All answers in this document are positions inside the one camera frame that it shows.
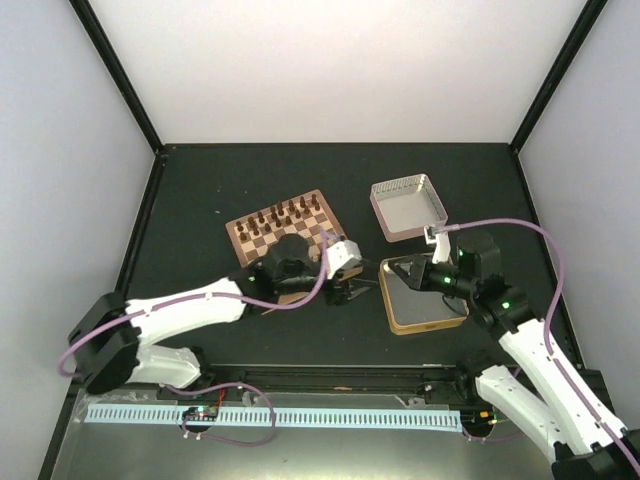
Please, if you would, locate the gold metal tin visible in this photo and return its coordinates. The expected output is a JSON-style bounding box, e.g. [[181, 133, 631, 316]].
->
[[378, 259, 469, 336]]

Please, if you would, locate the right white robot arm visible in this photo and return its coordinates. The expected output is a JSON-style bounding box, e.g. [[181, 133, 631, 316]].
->
[[387, 231, 639, 479]]

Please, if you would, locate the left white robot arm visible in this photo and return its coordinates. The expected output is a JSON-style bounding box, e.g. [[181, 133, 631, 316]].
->
[[58, 233, 363, 399]]

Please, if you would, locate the wooden chess board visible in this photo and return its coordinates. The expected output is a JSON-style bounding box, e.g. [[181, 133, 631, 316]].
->
[[224, 188, 364, 316]]

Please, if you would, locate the right small circuit board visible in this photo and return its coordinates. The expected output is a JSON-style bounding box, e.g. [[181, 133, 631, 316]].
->
[[460, 410, 508, 427]]

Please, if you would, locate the small circuit board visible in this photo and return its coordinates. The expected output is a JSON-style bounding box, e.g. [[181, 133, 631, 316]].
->
[[182, 406, 219, 422], [460, 410, 508, 427]]

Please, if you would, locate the left small circuit board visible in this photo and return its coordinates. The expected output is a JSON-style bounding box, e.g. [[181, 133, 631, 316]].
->
[[182, 406, 219, 422]]

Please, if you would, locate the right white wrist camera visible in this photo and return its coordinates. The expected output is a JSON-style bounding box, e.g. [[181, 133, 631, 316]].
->
[[424, 225, 451, 264]]

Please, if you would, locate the black mounting rail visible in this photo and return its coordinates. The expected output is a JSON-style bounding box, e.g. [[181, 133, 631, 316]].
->
[[184, 365, 480, 405]]

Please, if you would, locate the light blue cable duct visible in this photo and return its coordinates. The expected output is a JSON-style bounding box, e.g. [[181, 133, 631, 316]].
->
[[84, 404, 463, 433]]

